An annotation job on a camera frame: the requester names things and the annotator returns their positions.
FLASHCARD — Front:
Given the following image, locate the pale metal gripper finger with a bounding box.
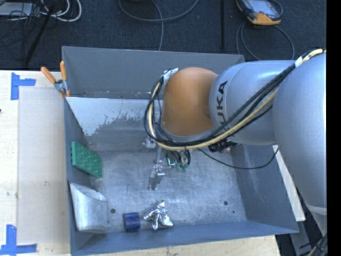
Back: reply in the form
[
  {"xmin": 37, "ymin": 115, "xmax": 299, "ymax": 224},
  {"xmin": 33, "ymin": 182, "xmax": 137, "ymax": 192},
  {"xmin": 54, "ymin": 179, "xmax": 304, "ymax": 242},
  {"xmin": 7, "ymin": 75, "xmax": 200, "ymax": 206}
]
[
  {"xmin": 156, "ymin": 166, "xmax": 166, "ymax": 186},
  {"xmin": 148, "ymin": 169, "xmax": 158, "ymax": 191}
]

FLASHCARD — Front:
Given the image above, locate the grey metal bin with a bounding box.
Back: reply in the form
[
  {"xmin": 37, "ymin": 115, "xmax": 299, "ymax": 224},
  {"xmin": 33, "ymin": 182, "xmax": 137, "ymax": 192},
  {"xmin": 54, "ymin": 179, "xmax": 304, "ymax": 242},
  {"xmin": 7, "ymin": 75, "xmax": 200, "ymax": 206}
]
[{"xmin": 61, "ymin": 46, "xmax": 300, "ymax": 256}]

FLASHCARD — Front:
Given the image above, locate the crumpled silver foil wrapper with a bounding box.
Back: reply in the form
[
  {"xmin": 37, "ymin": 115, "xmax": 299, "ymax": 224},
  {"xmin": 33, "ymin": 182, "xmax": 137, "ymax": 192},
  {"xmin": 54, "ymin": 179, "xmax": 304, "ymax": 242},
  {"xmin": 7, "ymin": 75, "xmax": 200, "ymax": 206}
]
[{"xmin": 143, "ymin": 200, "xmax": 175, "ymax": 230}]

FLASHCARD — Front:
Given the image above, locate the dark blue cylinder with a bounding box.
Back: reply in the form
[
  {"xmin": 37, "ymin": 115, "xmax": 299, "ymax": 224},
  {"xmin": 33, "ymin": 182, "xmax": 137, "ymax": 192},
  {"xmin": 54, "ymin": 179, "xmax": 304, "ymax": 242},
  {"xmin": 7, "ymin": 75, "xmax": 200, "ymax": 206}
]
[{"xmin": 122, "ymin": 212, "xmax": 141, "ymax": 233}]

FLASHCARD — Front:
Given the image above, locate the dark green flat block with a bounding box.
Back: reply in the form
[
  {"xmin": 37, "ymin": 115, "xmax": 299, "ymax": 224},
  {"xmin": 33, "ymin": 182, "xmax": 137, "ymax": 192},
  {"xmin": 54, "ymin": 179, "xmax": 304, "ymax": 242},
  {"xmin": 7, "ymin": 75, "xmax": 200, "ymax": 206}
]
[{"xmin": 70, "ymin": 141, "xmax": 103, "ymax": 179}]

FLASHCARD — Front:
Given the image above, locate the clear plastic cup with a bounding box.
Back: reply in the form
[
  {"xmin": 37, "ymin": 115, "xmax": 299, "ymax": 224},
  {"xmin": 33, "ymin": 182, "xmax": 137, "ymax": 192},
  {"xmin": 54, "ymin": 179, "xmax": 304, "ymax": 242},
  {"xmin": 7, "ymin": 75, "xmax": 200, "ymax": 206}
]
[{"xmin": 68, "ymin": 181, "xmax": 109, "ymax": 233}]

